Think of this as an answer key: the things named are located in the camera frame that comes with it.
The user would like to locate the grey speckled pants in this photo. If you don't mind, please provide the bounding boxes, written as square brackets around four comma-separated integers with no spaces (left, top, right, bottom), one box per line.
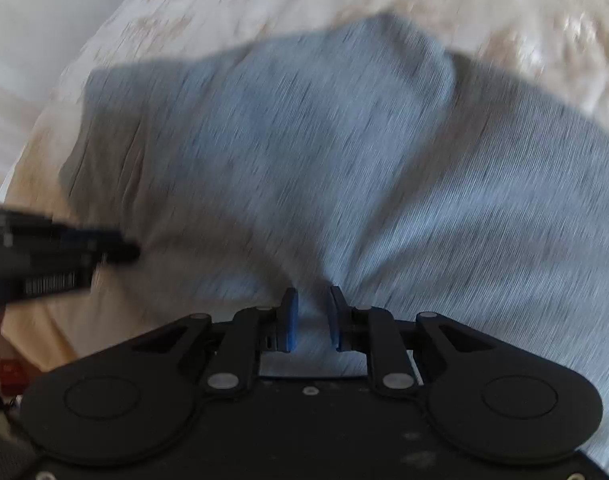
[58,12,609,471]

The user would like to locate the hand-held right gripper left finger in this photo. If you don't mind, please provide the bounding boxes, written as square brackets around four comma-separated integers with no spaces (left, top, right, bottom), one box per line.
[132,287,299,402]

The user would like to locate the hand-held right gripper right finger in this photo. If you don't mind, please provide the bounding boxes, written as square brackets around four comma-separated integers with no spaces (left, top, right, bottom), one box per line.
[330,286,487,402]

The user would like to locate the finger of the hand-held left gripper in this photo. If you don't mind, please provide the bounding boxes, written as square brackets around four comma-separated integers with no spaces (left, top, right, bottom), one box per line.
[51,226,141,266]

